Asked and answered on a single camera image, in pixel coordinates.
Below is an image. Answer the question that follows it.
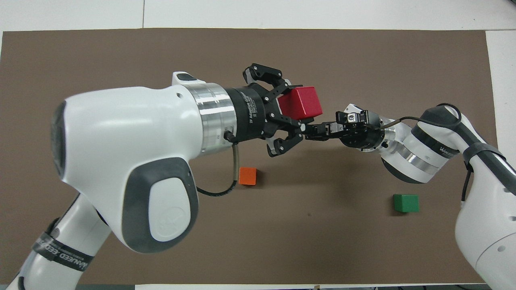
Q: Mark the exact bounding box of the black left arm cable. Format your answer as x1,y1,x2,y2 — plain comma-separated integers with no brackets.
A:
197,133,240,197

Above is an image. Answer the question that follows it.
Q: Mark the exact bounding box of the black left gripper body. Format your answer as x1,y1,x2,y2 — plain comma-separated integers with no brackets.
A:
226,86,268,143

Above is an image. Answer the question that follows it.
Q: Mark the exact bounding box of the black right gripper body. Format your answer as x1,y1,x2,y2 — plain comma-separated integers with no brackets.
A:
337,104,383,151

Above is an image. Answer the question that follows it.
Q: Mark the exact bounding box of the green cube block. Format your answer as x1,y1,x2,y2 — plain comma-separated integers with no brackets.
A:
393,194,420,213

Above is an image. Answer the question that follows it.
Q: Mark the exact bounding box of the brown table mat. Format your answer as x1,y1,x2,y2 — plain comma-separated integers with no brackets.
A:
0,27,500,285

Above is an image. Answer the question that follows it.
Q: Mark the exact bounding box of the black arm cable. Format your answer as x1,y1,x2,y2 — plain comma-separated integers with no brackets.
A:
197,133,240,197
379,116,473,202

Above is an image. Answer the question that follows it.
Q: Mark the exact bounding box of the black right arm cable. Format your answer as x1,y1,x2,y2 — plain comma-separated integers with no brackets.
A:
379,116,473,202

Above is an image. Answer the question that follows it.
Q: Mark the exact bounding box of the red cube block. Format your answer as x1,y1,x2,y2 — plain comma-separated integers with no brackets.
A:
278,86,324,121

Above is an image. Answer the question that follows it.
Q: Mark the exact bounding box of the orange cube block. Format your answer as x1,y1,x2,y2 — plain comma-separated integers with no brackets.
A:
239,167,258,186

